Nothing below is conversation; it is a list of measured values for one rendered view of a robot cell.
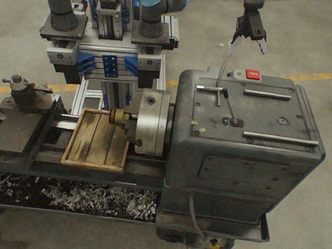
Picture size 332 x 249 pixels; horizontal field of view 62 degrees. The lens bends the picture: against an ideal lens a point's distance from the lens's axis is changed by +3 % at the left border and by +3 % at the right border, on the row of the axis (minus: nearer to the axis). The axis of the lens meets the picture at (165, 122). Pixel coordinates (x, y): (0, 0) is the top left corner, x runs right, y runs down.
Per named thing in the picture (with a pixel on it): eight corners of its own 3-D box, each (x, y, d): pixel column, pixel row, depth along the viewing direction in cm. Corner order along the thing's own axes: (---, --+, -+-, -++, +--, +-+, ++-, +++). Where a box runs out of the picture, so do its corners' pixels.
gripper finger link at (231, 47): (224, 52, 114) (240, 33, 110) (228, 58, 110) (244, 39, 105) (219, 48, 113) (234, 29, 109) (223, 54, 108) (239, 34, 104)
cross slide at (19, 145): (58, 94, 155) (56, 88, 151) (24, 158, 127) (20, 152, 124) (28, 90, 155) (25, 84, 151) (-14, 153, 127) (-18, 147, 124)
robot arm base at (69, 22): (54, 16, 162) (50, -1, 154) (80, 18, 163) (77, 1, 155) (48, 30, 152) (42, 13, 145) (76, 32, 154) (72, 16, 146)
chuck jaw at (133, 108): (148, 114, 130) (151, 89, 128) (147, 115, 125) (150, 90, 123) (125, 110, 130) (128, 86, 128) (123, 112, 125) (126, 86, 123)
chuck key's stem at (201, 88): (196, 91, 118) (222, 94, 119) (197, 87, 117) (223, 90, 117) (196, 88, 120) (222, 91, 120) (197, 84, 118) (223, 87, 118)
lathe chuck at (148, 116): (161, 116, 150) (165, 76, 124) (153, 167, 132) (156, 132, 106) (145, 113, 150) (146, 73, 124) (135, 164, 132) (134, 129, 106)
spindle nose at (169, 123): (172, 119, 142) (177, 94, 125) (168, 154, 130) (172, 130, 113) (167, 119, 142) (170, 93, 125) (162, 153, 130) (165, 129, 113)
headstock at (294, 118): (271, 127, 161) (304, 77, 131) (286, 205, 130) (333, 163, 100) (172, 114, 161) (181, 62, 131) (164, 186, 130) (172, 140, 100)
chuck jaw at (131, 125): (146, 121, 124) (142, 138, 115) (145, 129, 127) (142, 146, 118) (122, 117, 124) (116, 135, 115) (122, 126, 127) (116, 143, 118)
